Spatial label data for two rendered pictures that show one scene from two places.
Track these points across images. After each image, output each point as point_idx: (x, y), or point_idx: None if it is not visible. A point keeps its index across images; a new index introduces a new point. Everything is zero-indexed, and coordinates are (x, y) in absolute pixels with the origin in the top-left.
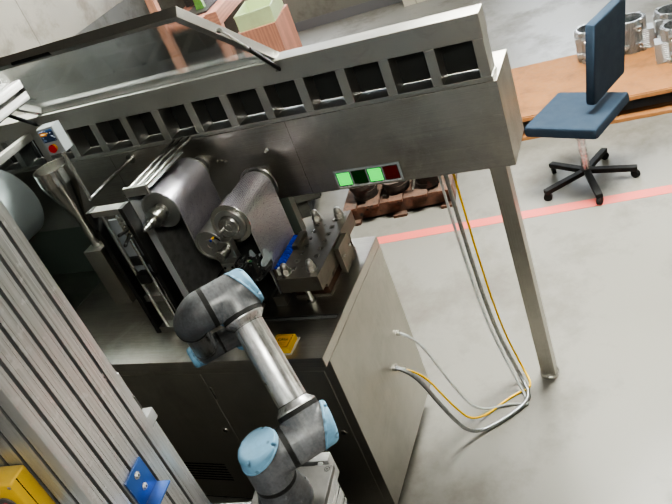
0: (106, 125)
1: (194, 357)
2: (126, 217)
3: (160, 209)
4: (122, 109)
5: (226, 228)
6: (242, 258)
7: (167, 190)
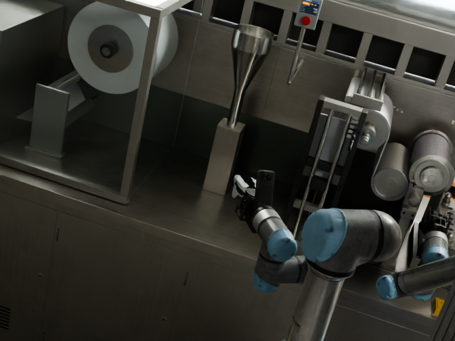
0: (292, 18)
1: (394, 288)
2: (363, 123)
3: (375, 130)
4: (336, 15)
5: (428, 178)
6: (435, 212)
7: (386, 116)
